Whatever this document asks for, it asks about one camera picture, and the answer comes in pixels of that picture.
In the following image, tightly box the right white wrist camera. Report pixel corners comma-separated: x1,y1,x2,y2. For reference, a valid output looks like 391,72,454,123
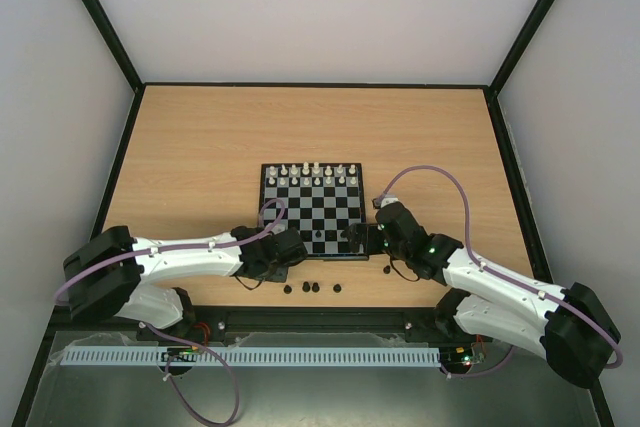
372,193,399,209

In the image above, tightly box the grey slotted cable duct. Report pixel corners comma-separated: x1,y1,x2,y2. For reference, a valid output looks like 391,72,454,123
60,346,441,368

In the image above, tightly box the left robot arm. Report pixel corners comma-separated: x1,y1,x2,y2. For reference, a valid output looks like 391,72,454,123
55,226,308,329

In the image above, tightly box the black silver chess board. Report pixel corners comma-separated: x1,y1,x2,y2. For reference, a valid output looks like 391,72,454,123
259,162,367,261

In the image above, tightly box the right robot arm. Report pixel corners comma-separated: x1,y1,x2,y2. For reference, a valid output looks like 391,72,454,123
343,201,623,389

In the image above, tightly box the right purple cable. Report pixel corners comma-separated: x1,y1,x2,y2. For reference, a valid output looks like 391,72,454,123
379,163,626,379

